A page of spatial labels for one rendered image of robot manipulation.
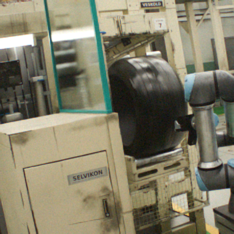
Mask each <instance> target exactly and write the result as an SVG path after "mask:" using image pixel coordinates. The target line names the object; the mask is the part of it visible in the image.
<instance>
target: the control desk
mask: <svg viewBox="0 0 234 234"><path fill-rule="evenodd" d="M0 197H1V200H2V206H3V211H4V216H5V221H6V227H7V231H8V234H136V231H135V229H136V227H135V222H134V216H133V212H132V211H131V210H133V208H132V201H131V195H130V189H129V185H128V178H127V173H126V162H125V156H124V149H123V146H122V140H121V132H120V126H119V119H118V114H117V113H110V114H98V113H67V112H60V113H59V114H53V115H47V116H41V117H38V118H33V119H28V120H23V121H15V122H10V123H5V124H0Z"/></svg>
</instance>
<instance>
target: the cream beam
mask: <svg viewBox="0 0 234 234"><path fill-rule="evenodd" d="M155 18H165V21H166V27H167V29H164V30H156V29H155V25H154V19H155ZM100 23H101V30H102V31H104V32H106V34H103V35H102V39H103V42H110V41H119V40H120V41H121V39H122V38H129V37H131V38H136V37H145V36H147V37H150V36H158V35H161V34H163V33H168V32H169V27H168V21H167V16H166V12H160V13H143V14H131V15H119V16H109V17H100Z"/></svg>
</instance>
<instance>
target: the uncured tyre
mask: <svg viewBox="0 0 234 234"><path fill-rule="evenodd" d="M108 75H109V82H110V89H111V95H112V102H113V108H114V113H117V114H118V119H119V126H120V132H121V140H122V146H123V149H124V153H125V154H126V155H127V156H132V157H135V159H138V158H142V157H146V156H150V155H153V154H156V153H160V152H163V151H167V150H171V149H174V148H175V147H177V146H178V145H179V143H180V141H181V140H182V138H183V135H184V133H185V132H182V131H181V132H175V131H174V129H175V125H174V122H175V121H177V123H178V119H177V117H180V116H185V115H188V113H189V112H188V103H187V102H186V101H185V89H184V86H183V83H182V81H181V79H180V77H179V75H178V74H177V73H176V71H175V70H174V69H173V68H172V67H171V66H170V65H169V64H168V63H167V62H166V61H165V60H163V59H162V58H161V57H158V56H155V55H144V56H136V57H128V58H122V59H120V60H118V61H115V62H114V63H113V64H112V65H111V66H110V67H109V68H108Z"/></svg>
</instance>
